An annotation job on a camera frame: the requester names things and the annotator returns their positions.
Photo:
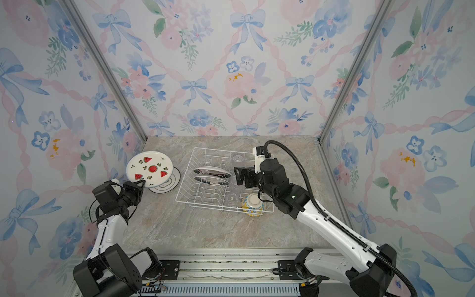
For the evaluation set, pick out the right aluminium corner post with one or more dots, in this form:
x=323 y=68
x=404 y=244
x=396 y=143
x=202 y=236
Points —
x=370 y=38

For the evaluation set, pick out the watermelon pattern plate blue rim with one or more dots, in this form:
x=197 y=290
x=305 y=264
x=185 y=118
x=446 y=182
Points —
x=155 y=168

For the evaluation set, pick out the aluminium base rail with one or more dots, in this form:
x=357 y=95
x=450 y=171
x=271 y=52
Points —
x=232 y=262

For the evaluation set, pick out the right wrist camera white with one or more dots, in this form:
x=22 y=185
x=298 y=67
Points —
x=259 y=157

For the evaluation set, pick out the clear faceted glass front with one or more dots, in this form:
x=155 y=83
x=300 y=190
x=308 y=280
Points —
x=232 y=200

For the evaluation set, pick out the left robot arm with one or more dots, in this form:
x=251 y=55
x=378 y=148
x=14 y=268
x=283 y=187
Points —
x=107 y=245

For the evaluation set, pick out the white plate green rim characters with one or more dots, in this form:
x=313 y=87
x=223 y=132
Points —
x=170 y=184

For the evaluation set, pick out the aluminium corner post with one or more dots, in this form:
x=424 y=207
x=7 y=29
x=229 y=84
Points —
x=73 y=13
x=370 y=38

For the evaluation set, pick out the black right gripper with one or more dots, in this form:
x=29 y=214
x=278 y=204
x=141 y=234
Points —
x=244 y=172

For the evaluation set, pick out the clear faceted glass back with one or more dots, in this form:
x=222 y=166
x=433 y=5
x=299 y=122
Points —
x=238 y=158

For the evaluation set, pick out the white plate dark underside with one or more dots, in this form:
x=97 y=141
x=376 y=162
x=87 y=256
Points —
x=212 y=171

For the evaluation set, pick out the left aluminium corner post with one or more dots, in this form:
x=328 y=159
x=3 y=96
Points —
x=73 y=13

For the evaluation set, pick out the clear faceted glass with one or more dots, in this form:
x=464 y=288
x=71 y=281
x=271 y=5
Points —
x=232 y=200
x=238 y=158

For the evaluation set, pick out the blue yellow patterned bowl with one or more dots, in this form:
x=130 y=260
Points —
x=252 y=205

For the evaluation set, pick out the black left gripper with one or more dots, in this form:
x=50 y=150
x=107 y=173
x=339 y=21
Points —
x=136 y=190

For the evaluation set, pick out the white wire dish rack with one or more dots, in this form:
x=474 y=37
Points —
x=208 y=196

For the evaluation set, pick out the white plate in rack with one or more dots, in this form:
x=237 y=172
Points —
x=212 y=180

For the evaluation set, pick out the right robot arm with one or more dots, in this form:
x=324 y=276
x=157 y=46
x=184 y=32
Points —
x=334 y=230

